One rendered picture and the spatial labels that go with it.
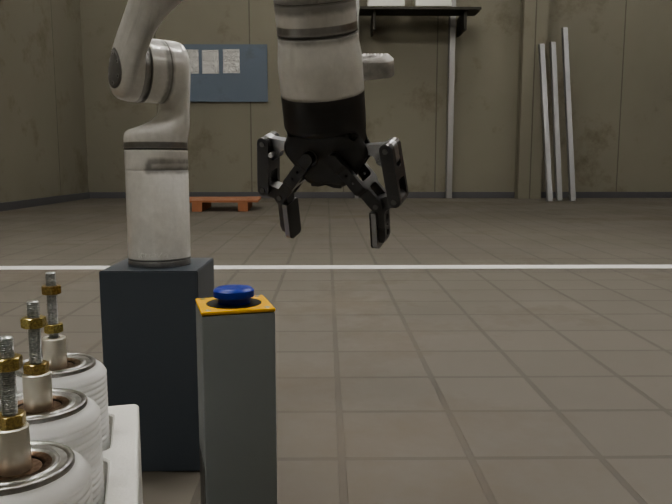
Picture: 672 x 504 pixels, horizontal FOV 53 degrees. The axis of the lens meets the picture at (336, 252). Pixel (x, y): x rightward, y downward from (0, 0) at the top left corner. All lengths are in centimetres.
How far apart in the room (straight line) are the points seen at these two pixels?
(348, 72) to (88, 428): 36
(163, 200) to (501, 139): 834
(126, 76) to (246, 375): 51
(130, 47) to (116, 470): 57
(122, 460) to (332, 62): 40
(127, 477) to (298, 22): 41
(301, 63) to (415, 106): 845
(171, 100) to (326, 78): 49
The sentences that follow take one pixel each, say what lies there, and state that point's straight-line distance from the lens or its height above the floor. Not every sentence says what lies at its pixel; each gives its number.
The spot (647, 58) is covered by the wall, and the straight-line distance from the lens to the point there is 993.
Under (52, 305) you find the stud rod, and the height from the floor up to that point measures 31.
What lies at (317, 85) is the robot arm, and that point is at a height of 52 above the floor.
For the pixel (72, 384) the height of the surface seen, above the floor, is 25.
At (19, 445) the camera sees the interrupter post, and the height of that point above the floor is 27.
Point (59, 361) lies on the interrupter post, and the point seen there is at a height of 26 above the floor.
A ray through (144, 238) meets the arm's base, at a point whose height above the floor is 34.
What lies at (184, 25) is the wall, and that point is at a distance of 927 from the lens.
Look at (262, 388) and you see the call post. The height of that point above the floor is 24.
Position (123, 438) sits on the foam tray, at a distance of 73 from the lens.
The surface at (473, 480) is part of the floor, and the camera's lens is 105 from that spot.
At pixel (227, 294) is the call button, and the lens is 66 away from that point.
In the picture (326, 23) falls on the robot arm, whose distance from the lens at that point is 58.
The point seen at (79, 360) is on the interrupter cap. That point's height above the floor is 25.
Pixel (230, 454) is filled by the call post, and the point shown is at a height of 17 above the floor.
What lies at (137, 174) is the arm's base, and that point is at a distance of 102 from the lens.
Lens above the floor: 45
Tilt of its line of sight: 7 degrees down
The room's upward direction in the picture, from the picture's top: straight up
